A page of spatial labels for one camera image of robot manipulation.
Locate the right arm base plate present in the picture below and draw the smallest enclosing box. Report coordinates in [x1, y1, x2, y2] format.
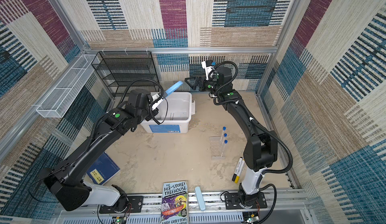
[221, 192, 267, 210]

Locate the blue plastic bin lid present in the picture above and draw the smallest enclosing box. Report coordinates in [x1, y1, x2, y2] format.
[163, 81, 184, 98]

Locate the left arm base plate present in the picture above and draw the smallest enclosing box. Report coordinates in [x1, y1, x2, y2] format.
[123, 195, 144, 214]

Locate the blue capped test tube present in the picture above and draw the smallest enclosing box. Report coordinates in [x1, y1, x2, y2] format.
[220, 139, 228, 158]

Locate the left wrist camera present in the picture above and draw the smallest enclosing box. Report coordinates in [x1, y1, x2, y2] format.
[151, 92, 167, 110]

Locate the clear test tube rack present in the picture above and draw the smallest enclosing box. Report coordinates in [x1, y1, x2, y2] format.
[209, 136, 225, 160]

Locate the dark blue notebook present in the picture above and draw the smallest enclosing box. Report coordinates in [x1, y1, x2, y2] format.
[86, 152, 121, 185]

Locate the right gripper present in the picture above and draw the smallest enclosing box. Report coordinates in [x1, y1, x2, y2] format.
[184, 76, 221, 94]

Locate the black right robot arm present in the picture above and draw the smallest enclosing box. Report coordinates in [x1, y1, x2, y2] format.
[185, 66, 294, 208]

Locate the light blue case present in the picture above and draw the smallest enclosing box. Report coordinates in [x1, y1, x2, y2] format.
[195, 186, 206, 212]

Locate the black mesh shelf rack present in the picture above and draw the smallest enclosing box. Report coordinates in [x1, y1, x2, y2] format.
[91, 51, 159, 98]

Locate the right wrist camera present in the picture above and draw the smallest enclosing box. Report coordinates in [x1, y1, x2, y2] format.
[202, 60, 216, 80]

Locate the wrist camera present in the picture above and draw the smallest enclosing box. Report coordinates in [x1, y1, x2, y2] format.
[151, 92, 167, 110]
[202, 60, 216, 80]

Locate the black capped white marker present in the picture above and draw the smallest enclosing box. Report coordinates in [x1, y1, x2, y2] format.
[231, 157, 244, 182]

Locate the white plastic storage bin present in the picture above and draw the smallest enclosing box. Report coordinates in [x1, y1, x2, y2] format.
[140, 92, 195, 134]

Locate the treehouse paperback book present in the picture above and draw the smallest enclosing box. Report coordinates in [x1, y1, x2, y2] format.
[160, 181, 189, 224]

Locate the white wire wall basket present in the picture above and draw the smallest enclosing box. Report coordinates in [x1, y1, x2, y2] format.
[36, 54, 95, 118]

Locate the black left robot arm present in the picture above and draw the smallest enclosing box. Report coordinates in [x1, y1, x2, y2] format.
[38, 88, 165, 211]

